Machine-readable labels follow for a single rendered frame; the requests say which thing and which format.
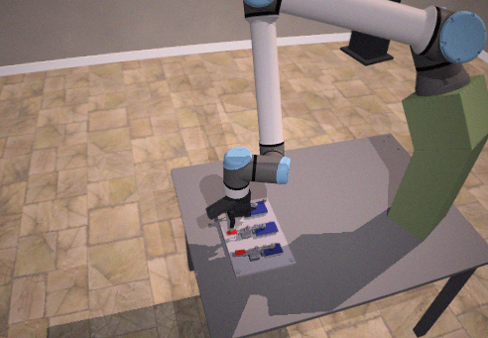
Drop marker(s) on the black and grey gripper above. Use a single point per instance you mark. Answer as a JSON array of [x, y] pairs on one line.
[[238, 210]]

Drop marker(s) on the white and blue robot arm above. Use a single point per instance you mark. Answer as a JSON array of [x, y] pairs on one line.
[[432, 32]]

